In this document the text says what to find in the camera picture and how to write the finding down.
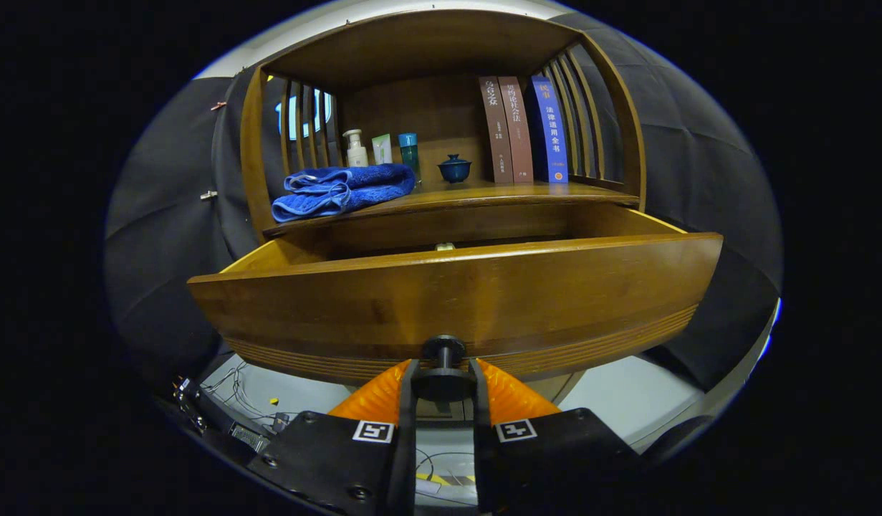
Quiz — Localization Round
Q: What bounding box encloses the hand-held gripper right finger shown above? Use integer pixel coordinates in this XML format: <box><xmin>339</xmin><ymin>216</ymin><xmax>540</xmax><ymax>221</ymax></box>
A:
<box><xmin>469</xmin><ymin>358</ymin><xmax>642</xmax><ymax>513</ymax></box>

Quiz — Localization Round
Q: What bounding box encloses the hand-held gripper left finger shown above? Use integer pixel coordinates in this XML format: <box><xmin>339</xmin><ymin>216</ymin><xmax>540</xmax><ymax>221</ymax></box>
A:
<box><xmin>247</xmin><ymin>358</ymin><xmax>420</xmax><ymax>516</ymax></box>

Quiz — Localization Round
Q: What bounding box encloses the wooden drawer with black knob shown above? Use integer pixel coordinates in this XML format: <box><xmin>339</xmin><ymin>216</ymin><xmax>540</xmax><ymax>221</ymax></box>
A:
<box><xmin>188</xmin><ymin>204</ymin><xmax>724</xmax><ymax>402</ymax></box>

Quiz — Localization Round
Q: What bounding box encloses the wooden countertop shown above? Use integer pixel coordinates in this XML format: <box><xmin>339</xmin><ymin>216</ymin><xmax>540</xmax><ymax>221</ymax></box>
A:
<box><xmin>263</xmin><ymin>179</ymin><xmax>641</xmax><ymax>237</ymax></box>

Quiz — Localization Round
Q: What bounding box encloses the wooden cabinet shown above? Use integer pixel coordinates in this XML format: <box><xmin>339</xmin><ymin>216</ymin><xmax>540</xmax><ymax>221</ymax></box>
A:
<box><xmin>239</xmin><ymin>9</ymin><xmax>648</xmax><ymax>420</ymax></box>

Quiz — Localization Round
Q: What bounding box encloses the blue folded towel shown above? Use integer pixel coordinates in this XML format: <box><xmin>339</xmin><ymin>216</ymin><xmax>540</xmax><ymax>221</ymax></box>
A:
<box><xmin>272</xmin><ymin>163</ymin><xmax>417</xmax><ymax>224</ymax></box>

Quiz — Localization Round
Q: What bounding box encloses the blue lidded teacup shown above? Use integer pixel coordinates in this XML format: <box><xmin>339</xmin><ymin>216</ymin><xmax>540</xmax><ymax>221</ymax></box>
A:
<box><xmin>438</xmin><ymin>154</ymin><xmax>473</xmax><ymax>184</ymax></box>

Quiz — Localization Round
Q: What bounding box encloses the white pump bottle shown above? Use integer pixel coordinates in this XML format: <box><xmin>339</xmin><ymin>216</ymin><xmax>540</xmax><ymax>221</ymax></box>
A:
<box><xmin>342</xmin><ymin>129</ymin><xmax>369</xmax><ymax>168</ymax></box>

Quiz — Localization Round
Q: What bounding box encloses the teal bottle with blue cap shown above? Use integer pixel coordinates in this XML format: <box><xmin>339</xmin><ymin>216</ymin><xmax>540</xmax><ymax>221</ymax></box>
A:
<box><xmin>398</xmin><ymin>133</ymin><xmax>421</xmax><ymax>180</ymax></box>

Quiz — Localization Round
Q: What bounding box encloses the blue book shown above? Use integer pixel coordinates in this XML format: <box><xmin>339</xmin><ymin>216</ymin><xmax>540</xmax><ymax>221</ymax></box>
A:
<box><xmin>530</xmin><ymin>75</ymin><xmax>569</xmax><ymax>183</ymax></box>

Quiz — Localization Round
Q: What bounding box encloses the brown book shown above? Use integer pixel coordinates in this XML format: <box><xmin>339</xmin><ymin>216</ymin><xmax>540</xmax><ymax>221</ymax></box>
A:
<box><xmin>498</xmin><ymin>76</ymin><xmax>535</xmax><ymax>183</ymax></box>
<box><xmin>479</xmin><ymin>77</ymin><xmax>514</xmax><ymax>185</ymax></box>

